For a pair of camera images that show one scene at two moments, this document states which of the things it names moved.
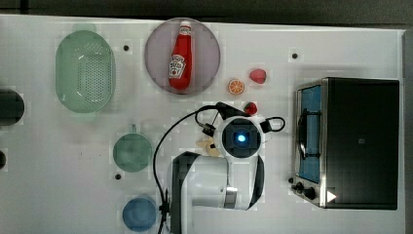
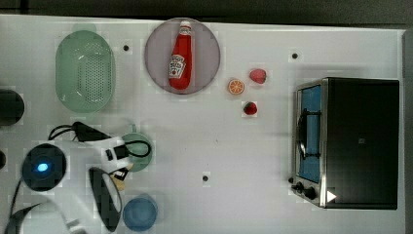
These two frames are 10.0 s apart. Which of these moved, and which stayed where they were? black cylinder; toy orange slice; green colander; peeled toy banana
Moved: peeled toy banana
Stayed: toy orange slice; green colander; black cylinder
